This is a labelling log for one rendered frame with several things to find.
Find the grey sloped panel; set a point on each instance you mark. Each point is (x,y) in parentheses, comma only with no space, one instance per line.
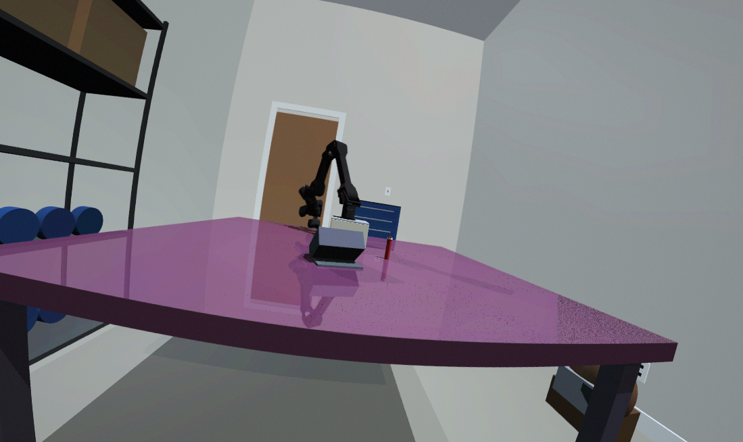
(336,247)

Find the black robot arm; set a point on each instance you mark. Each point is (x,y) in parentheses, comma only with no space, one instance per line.
(346,192)

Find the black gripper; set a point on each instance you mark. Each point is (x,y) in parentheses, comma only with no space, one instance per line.
(315,222)

